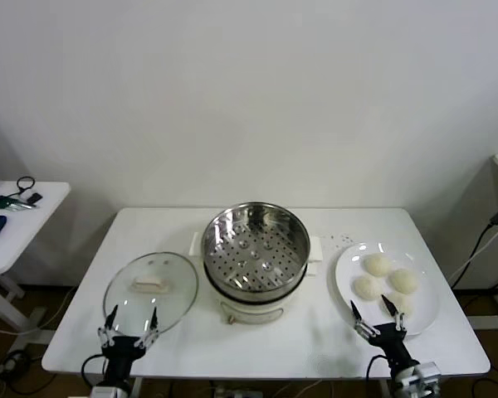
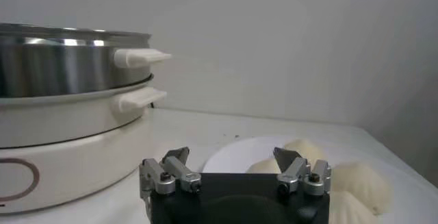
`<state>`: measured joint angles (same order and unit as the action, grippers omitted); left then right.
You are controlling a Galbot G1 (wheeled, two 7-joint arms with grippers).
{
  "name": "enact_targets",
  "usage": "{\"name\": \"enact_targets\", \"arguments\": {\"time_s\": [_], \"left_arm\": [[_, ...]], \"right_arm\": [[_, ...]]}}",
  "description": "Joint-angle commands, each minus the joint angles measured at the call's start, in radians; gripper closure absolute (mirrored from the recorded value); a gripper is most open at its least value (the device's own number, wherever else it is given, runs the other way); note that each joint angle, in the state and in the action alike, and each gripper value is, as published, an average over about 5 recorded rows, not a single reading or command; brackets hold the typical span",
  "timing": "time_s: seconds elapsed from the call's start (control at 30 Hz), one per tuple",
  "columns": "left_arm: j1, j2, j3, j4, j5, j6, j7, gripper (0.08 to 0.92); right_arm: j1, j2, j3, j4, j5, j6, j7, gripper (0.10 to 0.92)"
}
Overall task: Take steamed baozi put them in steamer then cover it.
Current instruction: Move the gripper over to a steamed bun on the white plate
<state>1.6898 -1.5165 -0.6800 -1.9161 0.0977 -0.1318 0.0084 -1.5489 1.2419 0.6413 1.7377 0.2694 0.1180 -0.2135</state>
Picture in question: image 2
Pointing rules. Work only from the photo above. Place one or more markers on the white steamed baozi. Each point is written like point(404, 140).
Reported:
point(308, 150)
point(349, 211)
point(362, 184)

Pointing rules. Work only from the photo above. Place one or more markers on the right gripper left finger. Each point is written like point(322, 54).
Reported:
point(178, 168)

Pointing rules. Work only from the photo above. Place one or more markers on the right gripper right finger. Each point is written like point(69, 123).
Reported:
point(296, 168)

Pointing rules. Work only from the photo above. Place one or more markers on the white electric cooker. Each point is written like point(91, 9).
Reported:
point(68, 143)

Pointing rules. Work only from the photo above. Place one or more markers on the stainless steel steamer basket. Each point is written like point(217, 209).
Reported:
point(68, 68)

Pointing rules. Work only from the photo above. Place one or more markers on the white round plate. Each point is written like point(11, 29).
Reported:
point(236, 157)

